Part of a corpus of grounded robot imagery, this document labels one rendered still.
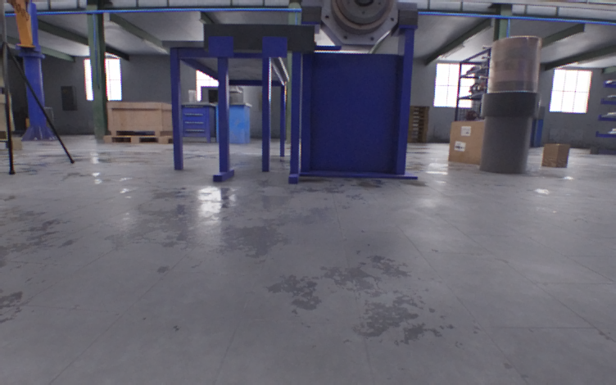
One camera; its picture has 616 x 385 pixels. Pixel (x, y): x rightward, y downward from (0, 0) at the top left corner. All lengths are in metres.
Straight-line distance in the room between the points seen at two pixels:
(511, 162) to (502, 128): 0.29
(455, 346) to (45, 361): 0.54
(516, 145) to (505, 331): 2.58
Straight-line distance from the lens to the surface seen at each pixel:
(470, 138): 3.87
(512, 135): 3.08
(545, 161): 4.32
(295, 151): 1.91
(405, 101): 2.25
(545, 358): 0.57
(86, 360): 0.53
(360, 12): 2.14
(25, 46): 9.11
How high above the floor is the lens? 0.29
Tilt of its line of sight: 11 degrees down
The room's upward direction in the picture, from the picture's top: 1 degrees clockwise
